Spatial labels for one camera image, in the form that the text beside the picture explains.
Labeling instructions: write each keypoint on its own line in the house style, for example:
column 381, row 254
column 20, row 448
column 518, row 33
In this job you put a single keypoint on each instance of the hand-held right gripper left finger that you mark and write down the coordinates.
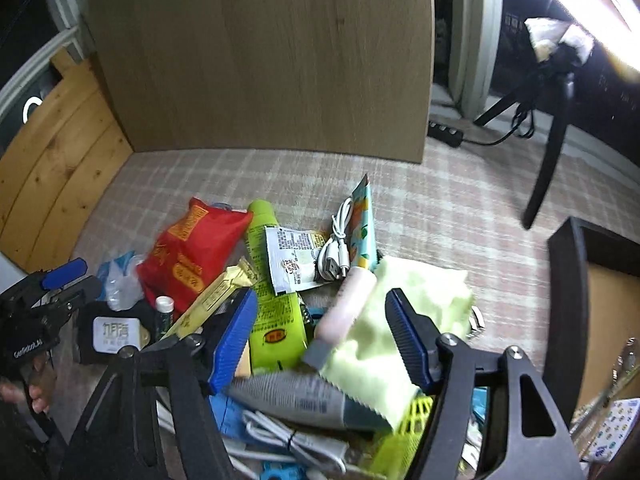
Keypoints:
column 232, row 340

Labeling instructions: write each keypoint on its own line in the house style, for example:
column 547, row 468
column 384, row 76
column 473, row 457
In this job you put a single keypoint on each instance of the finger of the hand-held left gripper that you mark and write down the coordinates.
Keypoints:
column 65, row 271
column 82, row 287

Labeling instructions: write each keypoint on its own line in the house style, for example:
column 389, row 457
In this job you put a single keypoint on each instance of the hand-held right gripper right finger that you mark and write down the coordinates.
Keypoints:
column 405, row 340

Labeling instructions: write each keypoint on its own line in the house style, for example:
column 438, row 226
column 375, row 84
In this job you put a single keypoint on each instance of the yellow stick packet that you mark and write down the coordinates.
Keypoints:
column 215, row 300

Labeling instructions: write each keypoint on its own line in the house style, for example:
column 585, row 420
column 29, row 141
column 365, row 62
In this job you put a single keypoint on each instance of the light green cloth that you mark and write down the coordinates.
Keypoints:
column 425, row 300

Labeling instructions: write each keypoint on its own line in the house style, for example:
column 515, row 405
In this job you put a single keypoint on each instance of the pink tube with grey cap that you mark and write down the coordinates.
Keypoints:
column 340, row 315

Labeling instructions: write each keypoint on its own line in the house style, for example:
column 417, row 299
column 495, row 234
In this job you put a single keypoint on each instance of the black container with cardboard bottom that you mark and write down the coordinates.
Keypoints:
column 565, row 280

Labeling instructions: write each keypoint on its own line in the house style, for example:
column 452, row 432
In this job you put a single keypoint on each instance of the white printed box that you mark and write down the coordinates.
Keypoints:
column 615, row 427

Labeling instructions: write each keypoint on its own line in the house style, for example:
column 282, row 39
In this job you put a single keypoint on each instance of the person's left hand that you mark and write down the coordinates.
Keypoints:
column 37, row 402

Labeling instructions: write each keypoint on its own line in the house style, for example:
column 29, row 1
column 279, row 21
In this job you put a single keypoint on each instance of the clear plastic bag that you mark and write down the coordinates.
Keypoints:
column 117, row 282

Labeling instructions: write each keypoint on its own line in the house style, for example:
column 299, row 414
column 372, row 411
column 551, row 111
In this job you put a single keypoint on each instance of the black box with white label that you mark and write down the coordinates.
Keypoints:
column 112, row 335

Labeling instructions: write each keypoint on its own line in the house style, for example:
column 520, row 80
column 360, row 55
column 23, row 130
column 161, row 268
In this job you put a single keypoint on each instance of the small green bottle white cap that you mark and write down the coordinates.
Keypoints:
column 162, row 317

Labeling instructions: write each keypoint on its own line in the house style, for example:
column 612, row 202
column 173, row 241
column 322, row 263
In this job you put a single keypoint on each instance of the light blue card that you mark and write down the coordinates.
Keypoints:
column 227, row 415

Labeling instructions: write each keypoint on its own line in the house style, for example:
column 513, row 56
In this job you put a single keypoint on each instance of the red snack bag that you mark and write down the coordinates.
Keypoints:
column 190, row 255

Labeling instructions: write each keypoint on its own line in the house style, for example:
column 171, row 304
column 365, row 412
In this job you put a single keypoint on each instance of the pine wood panel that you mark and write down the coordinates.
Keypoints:
column 50, row 175

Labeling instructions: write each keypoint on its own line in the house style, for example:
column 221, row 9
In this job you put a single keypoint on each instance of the grey squeeze tube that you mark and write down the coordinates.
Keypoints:
column 310, row 400

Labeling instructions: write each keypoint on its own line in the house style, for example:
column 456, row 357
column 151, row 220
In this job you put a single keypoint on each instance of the white sachet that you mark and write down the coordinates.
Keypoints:
column 290, row 260

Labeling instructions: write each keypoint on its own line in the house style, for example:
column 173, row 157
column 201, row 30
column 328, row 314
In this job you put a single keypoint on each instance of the yellow-green mesh basket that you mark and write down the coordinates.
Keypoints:
column 400, row 445

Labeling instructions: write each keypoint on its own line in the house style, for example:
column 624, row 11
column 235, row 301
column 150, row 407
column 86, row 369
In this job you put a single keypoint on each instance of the teal printed packet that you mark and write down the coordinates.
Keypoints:
column 364, row 230

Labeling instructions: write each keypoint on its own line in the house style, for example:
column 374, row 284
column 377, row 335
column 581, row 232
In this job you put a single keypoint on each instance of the plaid blanket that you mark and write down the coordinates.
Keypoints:
column 450, row 210

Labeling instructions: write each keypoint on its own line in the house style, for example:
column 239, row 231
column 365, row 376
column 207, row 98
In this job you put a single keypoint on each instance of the blue plastic tool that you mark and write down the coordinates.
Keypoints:
column 280, row 472

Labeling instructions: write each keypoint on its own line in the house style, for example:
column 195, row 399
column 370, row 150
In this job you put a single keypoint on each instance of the black power strip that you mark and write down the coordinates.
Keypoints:
column 445, row 132

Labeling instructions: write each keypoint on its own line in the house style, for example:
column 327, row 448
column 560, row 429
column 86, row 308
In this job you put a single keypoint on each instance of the black tripod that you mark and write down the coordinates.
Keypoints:
column 550, row 160

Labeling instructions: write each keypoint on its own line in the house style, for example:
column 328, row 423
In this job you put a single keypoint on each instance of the light brown wooden board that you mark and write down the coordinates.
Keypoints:
column 250, row 60

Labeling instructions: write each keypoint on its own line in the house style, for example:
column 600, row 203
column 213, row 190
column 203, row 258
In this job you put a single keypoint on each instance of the white tissue wad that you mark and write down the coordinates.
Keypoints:
column 542, row 35

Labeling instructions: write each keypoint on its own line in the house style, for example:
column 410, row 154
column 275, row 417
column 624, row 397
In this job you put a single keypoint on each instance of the grey window frame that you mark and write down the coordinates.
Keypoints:
column 475, row 35

